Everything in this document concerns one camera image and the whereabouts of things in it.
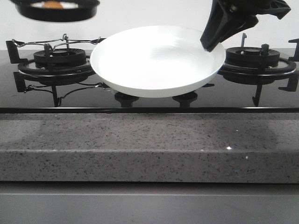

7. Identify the black small frying pan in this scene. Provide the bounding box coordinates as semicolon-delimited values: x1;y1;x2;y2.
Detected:
12;0;100;22

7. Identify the white round plate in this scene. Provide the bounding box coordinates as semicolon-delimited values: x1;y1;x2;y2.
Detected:
90;26;226;98

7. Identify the black left gas burner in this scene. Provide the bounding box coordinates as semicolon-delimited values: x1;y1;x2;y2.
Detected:
33;48;86;68

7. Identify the black glass gas cooktop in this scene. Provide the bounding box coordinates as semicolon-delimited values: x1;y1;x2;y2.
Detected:
0;49;299;113

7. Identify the black right gas burner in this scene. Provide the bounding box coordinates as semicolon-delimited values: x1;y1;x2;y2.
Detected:
225;47;280;68

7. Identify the black left burner pan support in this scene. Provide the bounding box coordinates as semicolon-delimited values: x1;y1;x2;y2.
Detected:
6;40;94;79

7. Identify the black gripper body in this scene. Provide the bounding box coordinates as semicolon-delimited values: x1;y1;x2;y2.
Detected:
220;0;291;19

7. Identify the fried egg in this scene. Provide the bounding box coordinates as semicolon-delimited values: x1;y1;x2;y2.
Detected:
30;0;78;9

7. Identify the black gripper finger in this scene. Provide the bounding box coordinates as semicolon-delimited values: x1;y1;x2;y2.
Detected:
200;0;236;50
211;14;258;51

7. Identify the black gas burner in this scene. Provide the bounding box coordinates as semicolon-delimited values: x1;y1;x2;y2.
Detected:
33;48;86;68
225;47;280;68

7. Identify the chrome wire pan reducer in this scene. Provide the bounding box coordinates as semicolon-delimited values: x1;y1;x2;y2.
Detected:
12;34;106;50

